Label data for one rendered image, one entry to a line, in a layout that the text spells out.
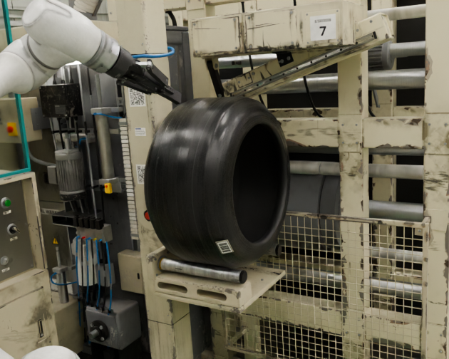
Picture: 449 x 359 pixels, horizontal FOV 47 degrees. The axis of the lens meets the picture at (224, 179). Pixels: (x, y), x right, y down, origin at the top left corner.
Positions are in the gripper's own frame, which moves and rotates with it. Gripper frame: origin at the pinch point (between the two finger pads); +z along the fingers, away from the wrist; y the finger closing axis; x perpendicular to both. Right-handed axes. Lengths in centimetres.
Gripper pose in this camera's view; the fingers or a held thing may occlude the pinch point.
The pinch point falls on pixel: (169, 93)
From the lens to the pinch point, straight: 141.7
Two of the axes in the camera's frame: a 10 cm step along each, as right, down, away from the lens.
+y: 7.7, -2.1, -6.1
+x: 0.4, -9.3, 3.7
